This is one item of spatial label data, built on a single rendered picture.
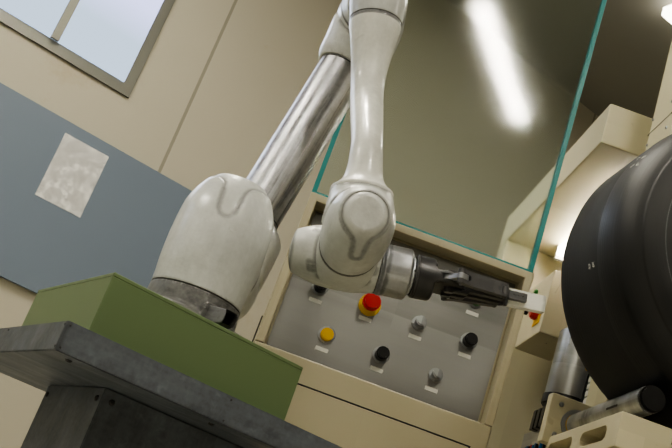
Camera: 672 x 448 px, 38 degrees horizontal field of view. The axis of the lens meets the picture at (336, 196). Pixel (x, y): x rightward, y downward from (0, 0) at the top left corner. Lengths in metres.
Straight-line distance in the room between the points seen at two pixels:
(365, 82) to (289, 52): 3.17
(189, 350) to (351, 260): 0.28
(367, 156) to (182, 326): 0.40
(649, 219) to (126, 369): 0.88
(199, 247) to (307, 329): 0.71
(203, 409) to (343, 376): 0.86
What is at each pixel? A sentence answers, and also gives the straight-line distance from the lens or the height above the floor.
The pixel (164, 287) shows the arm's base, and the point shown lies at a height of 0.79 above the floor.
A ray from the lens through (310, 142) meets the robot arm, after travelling 1.88.
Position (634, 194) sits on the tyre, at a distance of 1.73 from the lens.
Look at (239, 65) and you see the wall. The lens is 4.75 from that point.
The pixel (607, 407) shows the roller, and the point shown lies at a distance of 1.79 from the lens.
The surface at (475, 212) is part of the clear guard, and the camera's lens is 2.35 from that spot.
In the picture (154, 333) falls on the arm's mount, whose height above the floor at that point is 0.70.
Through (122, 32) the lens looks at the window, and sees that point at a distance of 4.51.
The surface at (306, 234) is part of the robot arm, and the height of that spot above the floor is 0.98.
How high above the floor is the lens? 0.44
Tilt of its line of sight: 22 degrees up
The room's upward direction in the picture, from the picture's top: 20 degrees clockwise
